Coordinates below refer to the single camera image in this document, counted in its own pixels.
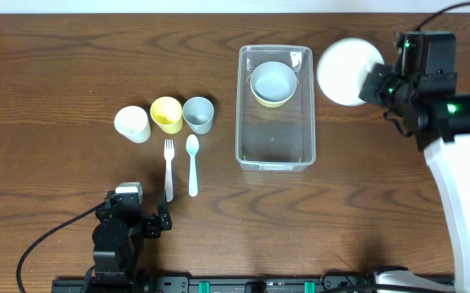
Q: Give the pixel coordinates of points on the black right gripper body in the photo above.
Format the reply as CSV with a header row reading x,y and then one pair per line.
x,y
372,84

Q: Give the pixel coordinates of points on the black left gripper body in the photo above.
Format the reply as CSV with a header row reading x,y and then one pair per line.
x,y
153,224

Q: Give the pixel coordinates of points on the white plastic bowl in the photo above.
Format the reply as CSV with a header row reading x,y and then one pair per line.
x,y
343,68

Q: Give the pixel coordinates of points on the white plastic cup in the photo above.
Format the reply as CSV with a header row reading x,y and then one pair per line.
x,y
132,122

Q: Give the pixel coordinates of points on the grey plastic bowl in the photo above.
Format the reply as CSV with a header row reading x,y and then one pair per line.
x,y
273,82

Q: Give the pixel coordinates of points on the yellow plastic bowl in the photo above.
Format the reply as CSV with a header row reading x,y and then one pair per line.
x,y
271,104

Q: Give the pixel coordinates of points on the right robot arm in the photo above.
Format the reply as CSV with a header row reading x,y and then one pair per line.
x,y
439,119

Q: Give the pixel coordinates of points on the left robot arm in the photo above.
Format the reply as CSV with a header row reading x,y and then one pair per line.
x,y
118,243

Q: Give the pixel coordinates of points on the clear plastic container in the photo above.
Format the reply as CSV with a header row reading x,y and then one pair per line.
x,y
280,138

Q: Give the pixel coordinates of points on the white plastic fork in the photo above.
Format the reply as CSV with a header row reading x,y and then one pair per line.
x,y
169,153

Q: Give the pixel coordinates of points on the mint green plastic spoon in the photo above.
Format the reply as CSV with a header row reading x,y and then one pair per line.
x,y
193,147

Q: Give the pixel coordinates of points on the yellow plastic cup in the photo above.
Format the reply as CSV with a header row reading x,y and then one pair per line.
x,y
167,113

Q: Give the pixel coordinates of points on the grey plastic cup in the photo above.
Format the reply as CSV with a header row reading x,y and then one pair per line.
x,y
198,112

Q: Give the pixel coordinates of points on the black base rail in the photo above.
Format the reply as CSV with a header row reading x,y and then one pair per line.
x,y
182,284

